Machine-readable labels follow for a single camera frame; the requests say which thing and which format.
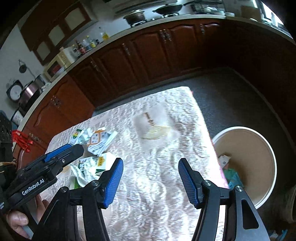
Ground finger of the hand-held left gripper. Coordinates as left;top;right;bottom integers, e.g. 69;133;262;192
46;144;84;176
28;143;73;171

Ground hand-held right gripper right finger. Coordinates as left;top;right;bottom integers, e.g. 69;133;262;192
178;158;269;241

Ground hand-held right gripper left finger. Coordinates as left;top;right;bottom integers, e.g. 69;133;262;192
31;158;124;241

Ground green yellow carton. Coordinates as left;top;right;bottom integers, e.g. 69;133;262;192
69;128;85;145

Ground yellow label white box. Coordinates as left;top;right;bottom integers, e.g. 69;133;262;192
95;152;116;175

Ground white wrapper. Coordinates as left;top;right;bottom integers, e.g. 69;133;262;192
70;156;102;188

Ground white orange printed packet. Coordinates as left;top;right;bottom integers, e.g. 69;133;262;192
87;130;118;155

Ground green white packet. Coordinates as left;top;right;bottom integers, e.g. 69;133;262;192
69;176;82;189

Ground teal plastic bag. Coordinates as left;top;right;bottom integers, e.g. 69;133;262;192
228;174;244;189

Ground white round bin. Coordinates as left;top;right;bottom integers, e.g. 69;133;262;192
211;126;277;209

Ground person's left hand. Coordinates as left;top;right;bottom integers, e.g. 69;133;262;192
6;193;50;233

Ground red tassel ornament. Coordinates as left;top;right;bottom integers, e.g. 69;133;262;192
11;130;33;153

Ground pink embossed tablecloth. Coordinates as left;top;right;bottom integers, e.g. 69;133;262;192
44;86;228;241

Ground white printed cup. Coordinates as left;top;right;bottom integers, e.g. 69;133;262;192
10;109;23;124

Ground rice cooker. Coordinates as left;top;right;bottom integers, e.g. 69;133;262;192
18;80;41;109

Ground round dial scale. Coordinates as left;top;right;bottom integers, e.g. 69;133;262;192
6;80;23;102

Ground cream microwave oven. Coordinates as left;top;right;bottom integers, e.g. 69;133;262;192
44;59;66;81

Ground yellow oil bottle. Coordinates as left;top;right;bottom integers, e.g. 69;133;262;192
100;27;110;42

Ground wooden base cabinets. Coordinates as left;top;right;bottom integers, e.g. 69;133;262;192
13;17;296;163

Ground metal stockpot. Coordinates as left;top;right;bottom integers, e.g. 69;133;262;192
123;9;147;25

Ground gas stove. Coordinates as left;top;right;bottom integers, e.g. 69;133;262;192
126;13;183;27

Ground black wok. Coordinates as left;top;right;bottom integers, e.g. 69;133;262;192
153;2;197;15

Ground black dish rack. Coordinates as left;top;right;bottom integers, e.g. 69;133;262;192
191;0;226;14

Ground wooden cutting board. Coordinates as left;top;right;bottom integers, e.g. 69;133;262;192
240;5;258;20

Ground kitchen window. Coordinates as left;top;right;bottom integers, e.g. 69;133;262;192
252;0;287;30

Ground cream panel wall cabinets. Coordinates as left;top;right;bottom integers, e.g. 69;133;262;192
20;0;93;65

